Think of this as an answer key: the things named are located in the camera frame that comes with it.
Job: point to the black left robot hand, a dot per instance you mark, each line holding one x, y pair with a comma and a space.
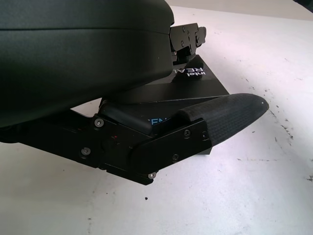
73, 61

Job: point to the black RealSense box lid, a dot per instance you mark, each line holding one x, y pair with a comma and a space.
207, 85

